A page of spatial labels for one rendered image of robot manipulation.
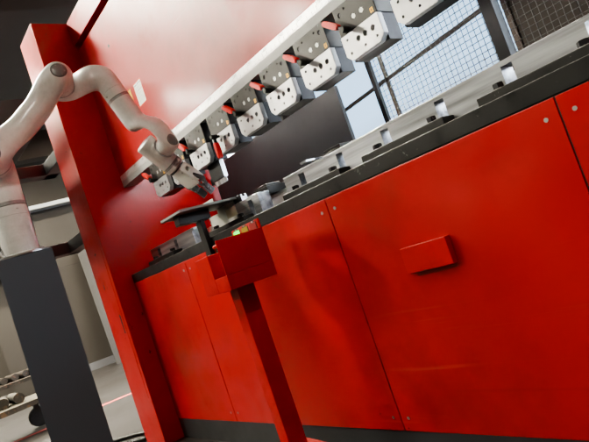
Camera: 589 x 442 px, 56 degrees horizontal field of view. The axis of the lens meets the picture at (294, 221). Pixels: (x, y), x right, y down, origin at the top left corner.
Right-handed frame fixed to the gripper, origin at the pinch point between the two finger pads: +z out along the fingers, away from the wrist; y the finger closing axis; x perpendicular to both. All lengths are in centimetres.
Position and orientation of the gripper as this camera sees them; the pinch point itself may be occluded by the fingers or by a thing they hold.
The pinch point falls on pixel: (206, 190)
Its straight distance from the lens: 230.9
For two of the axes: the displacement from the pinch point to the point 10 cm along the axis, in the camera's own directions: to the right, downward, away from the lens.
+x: -3.6, 7.7, -5.3
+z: 7.2, 5.8, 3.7
